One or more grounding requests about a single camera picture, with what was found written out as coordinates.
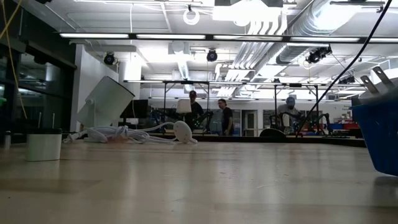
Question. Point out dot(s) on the teal and white charger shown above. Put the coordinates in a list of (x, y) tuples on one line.
[(381, 93)]

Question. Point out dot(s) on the white charger with black top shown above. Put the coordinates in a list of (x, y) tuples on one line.
[(43, 147)]

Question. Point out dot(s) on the black aluminium table frame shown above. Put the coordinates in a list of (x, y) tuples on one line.
[(311, 139)]

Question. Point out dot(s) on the silver spiral ventilation duct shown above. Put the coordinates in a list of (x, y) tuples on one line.
[(314, 18)]

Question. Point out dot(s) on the long ceiling light bar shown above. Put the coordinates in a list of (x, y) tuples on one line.
[(210, 37)]

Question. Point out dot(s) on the black computer monitor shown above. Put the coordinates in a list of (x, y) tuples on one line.
[(135, 109)]

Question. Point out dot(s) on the person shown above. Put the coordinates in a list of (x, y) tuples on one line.
[(196, 110), (227, 119), (290, 110)]

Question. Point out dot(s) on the black ceiling spotlight cluster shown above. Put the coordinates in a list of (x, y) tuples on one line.
[(318, 54)]

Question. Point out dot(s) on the black metal rig frame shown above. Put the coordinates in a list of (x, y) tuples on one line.
[(164, 109), (275, 102)]

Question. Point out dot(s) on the red storage bin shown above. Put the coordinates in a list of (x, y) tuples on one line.
[(351, 126)]

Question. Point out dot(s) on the blue plastic basket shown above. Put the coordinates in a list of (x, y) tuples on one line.
[(382, 137)]

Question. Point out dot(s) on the black round ceiling camera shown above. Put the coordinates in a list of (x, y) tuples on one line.
[(212, 56), (109, 58)]

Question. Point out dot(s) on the small white bottle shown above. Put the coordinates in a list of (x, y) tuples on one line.
[(7, 140)]

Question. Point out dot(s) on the green plastic basket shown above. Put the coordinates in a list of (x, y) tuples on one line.
[(2, 101)]

